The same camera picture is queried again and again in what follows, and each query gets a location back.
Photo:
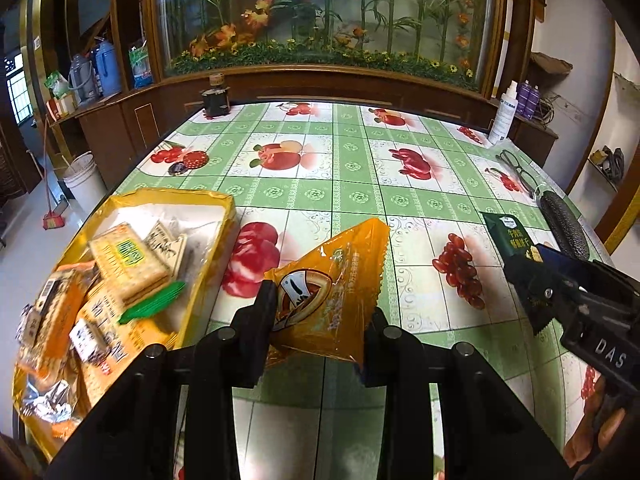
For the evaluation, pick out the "flower display glass case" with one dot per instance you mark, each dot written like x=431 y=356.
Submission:
x=441 y=40

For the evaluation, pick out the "dark ink bottle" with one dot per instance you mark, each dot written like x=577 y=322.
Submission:
x=216 y=97

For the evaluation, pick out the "Weidan soda cracker pack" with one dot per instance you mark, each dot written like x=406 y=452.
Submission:
x=137 y=278

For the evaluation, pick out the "white plastic bucket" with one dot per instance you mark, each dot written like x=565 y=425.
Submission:
x=84 y=181

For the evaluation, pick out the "black glasses case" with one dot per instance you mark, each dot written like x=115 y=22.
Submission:
x=564 y=226

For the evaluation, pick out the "orange cracker pack with barcode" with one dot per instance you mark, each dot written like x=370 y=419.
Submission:
x=43 y=334

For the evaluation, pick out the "blue thermos jug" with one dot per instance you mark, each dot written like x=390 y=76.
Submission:
x=107 y=66

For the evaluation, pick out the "small orange chip bag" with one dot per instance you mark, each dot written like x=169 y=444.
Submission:
x=327 y=297

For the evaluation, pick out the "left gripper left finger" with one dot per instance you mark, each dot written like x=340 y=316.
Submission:
x=253 y=326

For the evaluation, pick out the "red broom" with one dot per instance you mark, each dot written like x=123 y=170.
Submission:
x=53 y=219

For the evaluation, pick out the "large yellow biscuit pack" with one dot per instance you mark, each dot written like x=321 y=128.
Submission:
x=125 y=342

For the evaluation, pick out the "green plaid fruit tablecloth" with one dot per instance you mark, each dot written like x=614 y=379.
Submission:
x=475 y=393

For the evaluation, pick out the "purple bottles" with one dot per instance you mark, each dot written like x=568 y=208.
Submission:
x=528 y=99

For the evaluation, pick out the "person's right hand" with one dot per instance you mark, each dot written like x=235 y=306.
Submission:
x=589 y=436

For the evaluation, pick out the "yellow-rimmed white foam tray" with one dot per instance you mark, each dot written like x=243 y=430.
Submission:
x=188 y=316

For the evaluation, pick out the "clear bag with calligraphy label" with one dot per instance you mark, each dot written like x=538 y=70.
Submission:
x=189 y=253

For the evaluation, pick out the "blue white milk candy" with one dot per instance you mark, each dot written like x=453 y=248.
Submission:
x=88 y=342

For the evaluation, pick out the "white spray bottle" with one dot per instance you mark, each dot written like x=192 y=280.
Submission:
x=505 y=114

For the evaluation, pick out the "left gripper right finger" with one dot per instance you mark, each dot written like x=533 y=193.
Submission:
x=379 y=351

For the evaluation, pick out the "black eyeglasses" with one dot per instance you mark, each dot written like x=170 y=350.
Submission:
x=526 y=178

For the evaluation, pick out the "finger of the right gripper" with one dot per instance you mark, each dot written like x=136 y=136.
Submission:
x=560 y=263
x=535 y=284

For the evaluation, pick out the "grey thermos jug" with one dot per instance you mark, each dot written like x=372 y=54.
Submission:
x=82 y=82

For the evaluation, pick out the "dark green snack packet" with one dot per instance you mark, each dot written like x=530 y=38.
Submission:
x=510 y=237

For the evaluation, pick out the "silver foil packet front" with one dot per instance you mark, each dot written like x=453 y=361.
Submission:
x=52 y=404

